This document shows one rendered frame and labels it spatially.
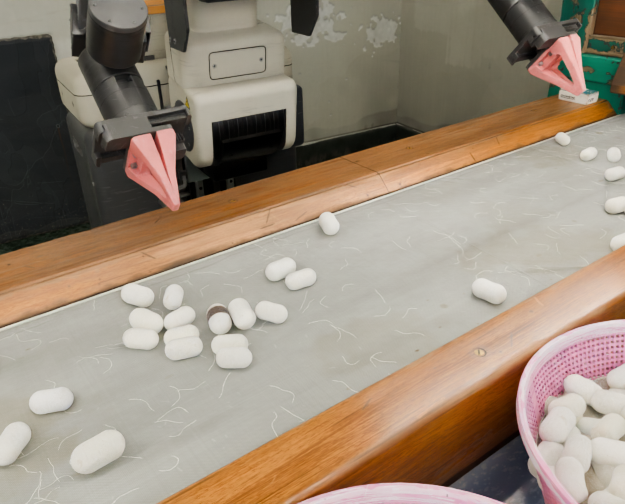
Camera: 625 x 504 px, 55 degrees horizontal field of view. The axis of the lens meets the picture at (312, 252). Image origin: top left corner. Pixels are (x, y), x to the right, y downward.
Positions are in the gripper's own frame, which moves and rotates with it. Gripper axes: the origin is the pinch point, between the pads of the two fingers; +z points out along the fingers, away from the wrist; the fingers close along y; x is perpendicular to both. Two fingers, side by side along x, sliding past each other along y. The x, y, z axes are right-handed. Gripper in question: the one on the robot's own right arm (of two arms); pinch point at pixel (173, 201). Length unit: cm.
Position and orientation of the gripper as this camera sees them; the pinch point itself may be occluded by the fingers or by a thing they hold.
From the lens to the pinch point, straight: 65.1
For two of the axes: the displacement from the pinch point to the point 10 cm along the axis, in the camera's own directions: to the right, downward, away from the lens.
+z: 4.6, 8.5, -2.5
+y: 8.1, -3.0, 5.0
